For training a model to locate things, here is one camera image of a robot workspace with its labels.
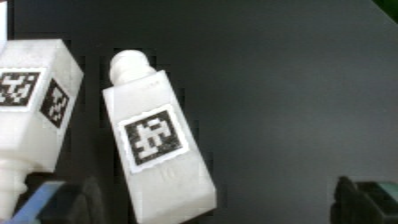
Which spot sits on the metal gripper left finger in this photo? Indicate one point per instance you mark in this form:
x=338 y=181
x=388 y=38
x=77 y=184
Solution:
x=64 y=203

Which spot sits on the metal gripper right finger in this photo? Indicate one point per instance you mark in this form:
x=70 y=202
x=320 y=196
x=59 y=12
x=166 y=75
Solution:
x=365 y=202

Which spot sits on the white table leg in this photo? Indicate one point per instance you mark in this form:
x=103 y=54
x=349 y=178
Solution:
x=39 y=85
x=167 y=177

